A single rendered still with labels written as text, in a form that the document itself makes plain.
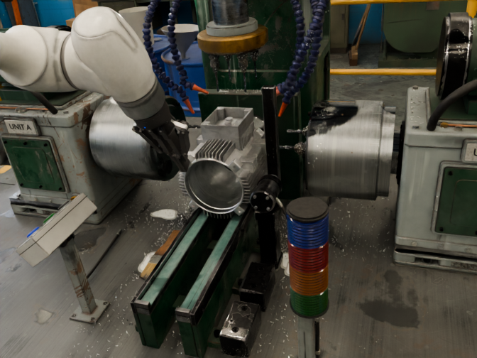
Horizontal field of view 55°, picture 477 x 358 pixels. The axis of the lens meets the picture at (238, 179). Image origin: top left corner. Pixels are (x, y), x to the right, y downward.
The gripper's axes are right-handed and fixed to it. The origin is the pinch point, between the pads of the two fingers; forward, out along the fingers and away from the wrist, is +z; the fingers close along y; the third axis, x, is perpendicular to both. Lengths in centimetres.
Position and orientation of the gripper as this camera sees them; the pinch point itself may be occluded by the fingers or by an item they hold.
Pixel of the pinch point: (180, 159)
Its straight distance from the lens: 107.5
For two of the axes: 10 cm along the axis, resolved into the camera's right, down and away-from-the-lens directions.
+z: 2.4, 5.0, 8.3
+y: -9.5, -0.8, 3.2
